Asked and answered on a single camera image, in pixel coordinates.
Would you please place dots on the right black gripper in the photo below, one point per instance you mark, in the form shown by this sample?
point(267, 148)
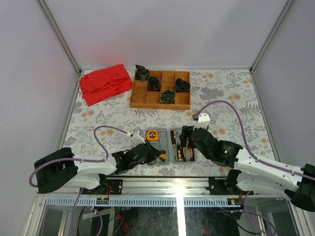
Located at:
point(185, 133)

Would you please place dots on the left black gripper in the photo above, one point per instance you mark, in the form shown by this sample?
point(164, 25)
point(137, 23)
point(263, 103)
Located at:
point(154, 153)

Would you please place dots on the orange hex key set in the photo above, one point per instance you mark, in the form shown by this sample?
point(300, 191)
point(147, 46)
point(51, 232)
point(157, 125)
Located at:
point(162, 157)

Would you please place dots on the black yellow phillips screwdriver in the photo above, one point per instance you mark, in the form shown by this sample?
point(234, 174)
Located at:
point(173, 141)

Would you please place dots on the orange handled pliers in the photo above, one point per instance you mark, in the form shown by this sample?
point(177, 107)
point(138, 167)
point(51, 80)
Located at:
point(188, 153)

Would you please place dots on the grey plastic tool case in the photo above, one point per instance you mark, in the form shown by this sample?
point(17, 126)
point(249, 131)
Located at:
point(166, 146)

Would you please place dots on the orange tape measure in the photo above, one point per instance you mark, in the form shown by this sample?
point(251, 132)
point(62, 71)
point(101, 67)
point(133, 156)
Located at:
point(152, 135)

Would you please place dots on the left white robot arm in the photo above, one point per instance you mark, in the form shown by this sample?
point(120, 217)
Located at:
point(63, 168)

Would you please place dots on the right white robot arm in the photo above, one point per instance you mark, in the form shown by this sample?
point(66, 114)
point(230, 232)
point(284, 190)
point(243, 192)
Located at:
point(254, 173)

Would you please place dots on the rolled dark belt bottom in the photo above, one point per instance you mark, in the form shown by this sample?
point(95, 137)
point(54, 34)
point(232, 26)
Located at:
point(167, 97)

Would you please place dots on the rolled dark belt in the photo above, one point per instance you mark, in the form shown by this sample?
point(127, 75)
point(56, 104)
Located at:
point(153, 84)
point(167, 97)
point(181, 85)

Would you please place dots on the rolled dark belt right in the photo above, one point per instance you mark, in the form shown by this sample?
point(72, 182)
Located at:
point(181, 85)

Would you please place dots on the wooden compartment tray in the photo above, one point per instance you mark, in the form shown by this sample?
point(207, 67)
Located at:
point(141, 98)

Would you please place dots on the rolled dark belt upper left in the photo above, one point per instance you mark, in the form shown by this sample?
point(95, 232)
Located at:
point(153, 84)

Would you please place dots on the rolled dark belt outside tray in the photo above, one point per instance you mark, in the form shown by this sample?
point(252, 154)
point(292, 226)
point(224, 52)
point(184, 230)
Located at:
point(142, 74)

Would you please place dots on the red folded cloth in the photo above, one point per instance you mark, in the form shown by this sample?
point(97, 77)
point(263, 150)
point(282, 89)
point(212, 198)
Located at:
point(105, 83)

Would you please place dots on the aluminium mounting rail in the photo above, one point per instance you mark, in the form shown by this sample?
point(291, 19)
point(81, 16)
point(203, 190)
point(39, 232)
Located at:
point(188, 186)

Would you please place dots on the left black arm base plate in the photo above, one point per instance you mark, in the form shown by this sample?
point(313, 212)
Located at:
point(112, 187)

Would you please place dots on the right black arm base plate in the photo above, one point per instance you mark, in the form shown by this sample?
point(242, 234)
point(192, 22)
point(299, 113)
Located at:
point(224, 186)

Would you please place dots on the white slotted cable duct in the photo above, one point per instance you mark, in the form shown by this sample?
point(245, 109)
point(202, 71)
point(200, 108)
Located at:
point(142, 201)

